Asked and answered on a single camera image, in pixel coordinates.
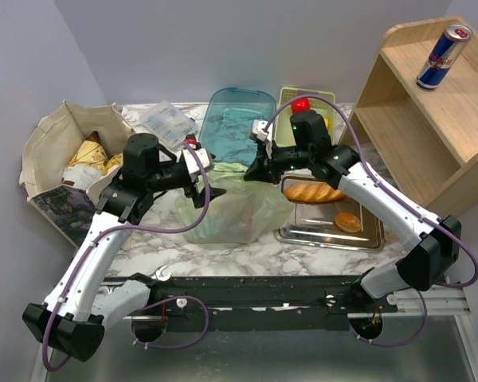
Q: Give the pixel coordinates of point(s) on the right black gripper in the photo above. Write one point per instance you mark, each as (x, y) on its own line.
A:
(260, 172)

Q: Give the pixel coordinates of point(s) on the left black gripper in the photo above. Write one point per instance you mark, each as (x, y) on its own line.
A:
(190, 189)

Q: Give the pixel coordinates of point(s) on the green plastic grocery bag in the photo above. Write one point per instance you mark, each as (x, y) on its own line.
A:
(246, 211)

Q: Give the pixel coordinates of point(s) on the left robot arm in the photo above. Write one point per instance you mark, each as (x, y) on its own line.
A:
(73, 319)

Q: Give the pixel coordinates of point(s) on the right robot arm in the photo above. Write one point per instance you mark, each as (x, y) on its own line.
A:
(428, 238)

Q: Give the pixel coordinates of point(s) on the pale green plastic basket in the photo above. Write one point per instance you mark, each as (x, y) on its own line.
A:
(284, 136)

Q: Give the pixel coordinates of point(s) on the bread loaf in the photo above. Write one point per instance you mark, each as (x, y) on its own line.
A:
(312, 193)

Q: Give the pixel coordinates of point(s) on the teal transparent plastic container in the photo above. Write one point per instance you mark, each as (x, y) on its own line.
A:
(228, 121)

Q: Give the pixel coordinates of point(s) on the metal tray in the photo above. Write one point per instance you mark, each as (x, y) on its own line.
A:
(314, 225)

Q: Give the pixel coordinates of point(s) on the clear plastic compartment box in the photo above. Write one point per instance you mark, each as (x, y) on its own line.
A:
(168, 124)

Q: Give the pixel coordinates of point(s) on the red apple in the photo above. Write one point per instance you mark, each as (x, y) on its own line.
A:
(299, 105)

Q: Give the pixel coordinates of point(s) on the yellow banana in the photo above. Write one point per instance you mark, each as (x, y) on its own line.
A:
(326, 121)

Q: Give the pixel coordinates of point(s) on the glazed donut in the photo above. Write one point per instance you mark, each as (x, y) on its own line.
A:
(348, 222)

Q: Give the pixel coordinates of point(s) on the beige canvas tote bag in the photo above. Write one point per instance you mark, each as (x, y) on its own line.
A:
(70, 157)

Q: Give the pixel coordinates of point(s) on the wooden shelf unit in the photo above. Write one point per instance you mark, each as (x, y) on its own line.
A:
(427, 139)

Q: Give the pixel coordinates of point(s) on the red bull can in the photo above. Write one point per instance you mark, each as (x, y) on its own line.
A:
(444, 54)

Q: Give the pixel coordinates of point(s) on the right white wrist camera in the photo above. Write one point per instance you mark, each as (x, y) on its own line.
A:
(260, 132)

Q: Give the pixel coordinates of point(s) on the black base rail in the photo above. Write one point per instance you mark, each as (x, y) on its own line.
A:
(258, 303)

